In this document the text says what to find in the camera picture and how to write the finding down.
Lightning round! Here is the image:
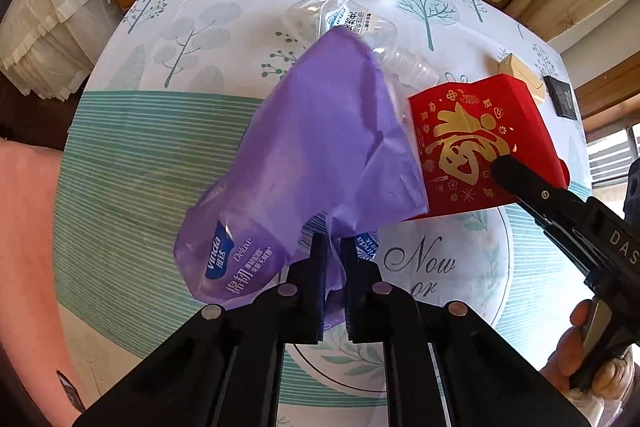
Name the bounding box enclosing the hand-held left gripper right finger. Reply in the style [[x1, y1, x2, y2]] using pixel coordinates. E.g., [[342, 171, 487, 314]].
[[342, 239, 588, 427]]

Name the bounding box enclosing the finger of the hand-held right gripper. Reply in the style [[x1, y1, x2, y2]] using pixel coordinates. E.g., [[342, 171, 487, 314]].
[[532, 212, 596, 268], [492, 155, 591, 228]]

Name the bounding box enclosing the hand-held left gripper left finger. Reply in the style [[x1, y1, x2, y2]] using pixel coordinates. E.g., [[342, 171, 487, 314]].
[[72, 234, 331, 427]]

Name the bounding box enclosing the red paper envelope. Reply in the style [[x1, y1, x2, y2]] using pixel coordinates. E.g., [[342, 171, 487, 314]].
[[407, 74, 571, 220]]

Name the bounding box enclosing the purple plastic tissue bag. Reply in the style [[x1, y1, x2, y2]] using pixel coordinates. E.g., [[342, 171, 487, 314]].
[[172, 27, 431, 335]]

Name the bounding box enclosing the person's right hand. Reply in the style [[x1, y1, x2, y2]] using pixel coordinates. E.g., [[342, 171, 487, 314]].
[[542, 299, 636, 408]]

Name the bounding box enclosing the small black box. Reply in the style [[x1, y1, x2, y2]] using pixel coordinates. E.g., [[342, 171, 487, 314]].
[[543, 76, 582, 120]]

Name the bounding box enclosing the window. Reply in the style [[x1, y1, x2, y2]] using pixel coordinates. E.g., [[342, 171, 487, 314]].
[[582, 122, 640, 168]]

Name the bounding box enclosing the small beige box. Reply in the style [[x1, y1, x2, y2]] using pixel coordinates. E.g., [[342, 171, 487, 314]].
[[496, 53, 547, 105]]

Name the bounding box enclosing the printed leaf pattern tablecloth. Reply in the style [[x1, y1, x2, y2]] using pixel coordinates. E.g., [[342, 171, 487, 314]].
[[52, 0, 588, 413]]

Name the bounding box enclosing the crushed clear plastic bottle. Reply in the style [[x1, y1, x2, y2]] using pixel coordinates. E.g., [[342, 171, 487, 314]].
[[287, 0, 441, 88]]

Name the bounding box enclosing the dark flat object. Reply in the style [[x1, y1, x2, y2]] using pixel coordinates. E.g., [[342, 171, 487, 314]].
[[56, 371, 86, 413]]

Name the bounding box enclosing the pink sofa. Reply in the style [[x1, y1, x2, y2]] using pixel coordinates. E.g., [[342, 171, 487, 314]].
[[0, 137, 66, 358]]

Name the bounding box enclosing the cream lace furniture cover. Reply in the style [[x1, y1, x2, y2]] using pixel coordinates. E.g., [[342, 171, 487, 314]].
[[0, 0, 131, 102]]

